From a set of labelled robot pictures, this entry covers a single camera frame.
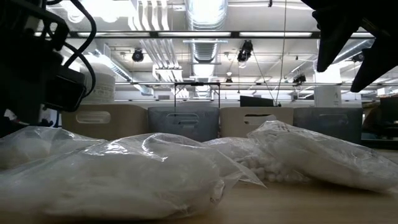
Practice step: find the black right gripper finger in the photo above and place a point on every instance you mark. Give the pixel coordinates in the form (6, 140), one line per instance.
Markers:
(334, 37)
(379, 62)

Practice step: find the black ceiling spotlight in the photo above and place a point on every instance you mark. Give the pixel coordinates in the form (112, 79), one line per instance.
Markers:
(137, 56)
(299, 79)
(358, 57)
(245, 51)

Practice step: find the black overhead crossbar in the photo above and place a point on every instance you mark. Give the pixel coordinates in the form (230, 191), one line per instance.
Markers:
(234, 35)

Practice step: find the white conduit bundle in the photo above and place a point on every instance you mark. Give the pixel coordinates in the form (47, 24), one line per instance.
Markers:
(155, 31)

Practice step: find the silver ventilation duct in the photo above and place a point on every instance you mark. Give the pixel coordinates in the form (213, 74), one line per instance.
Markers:
(205, 18)

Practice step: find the black monitor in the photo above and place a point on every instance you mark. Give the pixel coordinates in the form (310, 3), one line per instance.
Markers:
(255, 102)

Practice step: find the black metal stand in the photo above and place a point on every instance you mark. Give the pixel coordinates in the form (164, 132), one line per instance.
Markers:
(197, 83)

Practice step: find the dark smoky plastic bin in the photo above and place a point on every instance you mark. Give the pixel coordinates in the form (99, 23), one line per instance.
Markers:
(342, 124)

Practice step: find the light translucent plastic bin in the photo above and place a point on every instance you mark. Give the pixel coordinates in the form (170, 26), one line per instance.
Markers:
(130, 121)

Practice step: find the dark furniture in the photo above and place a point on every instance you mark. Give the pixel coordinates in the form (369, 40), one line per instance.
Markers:
(388, 115)

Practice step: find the clear bag of cotton balls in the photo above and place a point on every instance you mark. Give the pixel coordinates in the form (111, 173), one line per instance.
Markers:
(124, 180)
(248, 155)
(31, 146)

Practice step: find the brown translucent plastic bin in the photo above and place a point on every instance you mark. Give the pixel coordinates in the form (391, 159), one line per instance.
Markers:
(161, 124)

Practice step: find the printed bag of cotton balls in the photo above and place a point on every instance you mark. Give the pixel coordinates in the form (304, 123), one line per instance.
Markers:
(326, 155)

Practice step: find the white column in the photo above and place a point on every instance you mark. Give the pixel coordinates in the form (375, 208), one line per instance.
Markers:
(328, 96)

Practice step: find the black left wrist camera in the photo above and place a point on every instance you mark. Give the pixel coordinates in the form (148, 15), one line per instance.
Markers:
(66, 90)

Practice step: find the white cylindrical wipes canister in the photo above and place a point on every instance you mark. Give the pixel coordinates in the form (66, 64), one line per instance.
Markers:
(102, 84)

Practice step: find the white plastic bin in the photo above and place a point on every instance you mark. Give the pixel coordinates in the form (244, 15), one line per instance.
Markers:
(230, 124)

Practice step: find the white light strip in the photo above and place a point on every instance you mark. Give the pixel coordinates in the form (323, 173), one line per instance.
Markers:
(194, 34)
(275, 34)

